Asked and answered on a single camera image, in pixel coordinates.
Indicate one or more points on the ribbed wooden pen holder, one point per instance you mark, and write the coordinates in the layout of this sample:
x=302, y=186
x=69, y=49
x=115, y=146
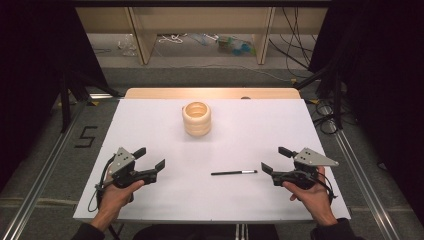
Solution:
x=196, y=121

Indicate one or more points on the black pen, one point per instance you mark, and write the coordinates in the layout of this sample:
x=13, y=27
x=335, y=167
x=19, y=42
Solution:
x=233, y=172

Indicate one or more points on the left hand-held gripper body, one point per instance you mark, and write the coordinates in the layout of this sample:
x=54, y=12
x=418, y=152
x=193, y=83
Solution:
x=121, y=163

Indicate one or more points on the clear plastic bag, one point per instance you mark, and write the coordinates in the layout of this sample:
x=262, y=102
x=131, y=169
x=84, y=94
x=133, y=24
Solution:
x=127, y=45

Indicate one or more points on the plastic bag with colourful items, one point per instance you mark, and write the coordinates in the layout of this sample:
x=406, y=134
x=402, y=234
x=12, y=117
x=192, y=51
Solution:
x=235, y=46

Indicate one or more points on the person's right hand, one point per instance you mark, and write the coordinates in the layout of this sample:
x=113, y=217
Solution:
x=313, y=200

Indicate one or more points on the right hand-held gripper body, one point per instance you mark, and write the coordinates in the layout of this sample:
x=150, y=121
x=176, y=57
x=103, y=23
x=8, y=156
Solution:
x=308, y=166

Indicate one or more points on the aluminium floor rail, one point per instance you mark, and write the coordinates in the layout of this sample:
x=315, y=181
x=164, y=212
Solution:
x=363, y=180
x=40, y=180

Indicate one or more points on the black curtain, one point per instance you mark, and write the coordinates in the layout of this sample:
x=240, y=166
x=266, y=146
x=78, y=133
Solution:
x=383, y=83
x=30, y=83

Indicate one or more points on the light wooden shelf unit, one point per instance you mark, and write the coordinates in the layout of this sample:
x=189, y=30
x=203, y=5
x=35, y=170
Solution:
x=143, y=36

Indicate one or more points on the person's left hand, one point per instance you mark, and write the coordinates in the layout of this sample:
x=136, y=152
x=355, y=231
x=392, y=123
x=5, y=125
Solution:
x=116, y=200

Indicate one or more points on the white table cover sheet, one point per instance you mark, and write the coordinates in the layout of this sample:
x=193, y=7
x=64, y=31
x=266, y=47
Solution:
x=216, y=196

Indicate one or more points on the black metal stand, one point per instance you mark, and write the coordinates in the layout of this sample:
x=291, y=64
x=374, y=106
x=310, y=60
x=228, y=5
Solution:
x=337, y=100
x=65, y=100

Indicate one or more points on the wooden table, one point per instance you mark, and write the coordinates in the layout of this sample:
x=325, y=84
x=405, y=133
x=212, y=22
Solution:
x=213, y=93

